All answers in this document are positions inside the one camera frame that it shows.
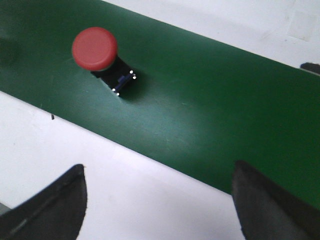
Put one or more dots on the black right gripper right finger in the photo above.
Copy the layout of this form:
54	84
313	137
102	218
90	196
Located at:
267	211

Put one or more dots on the red mushroom button spare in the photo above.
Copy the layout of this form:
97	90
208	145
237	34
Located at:
95	49

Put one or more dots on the green conveyor belt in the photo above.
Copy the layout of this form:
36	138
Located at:
197	105

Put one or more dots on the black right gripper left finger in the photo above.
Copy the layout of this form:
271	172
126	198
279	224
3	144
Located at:
55	213

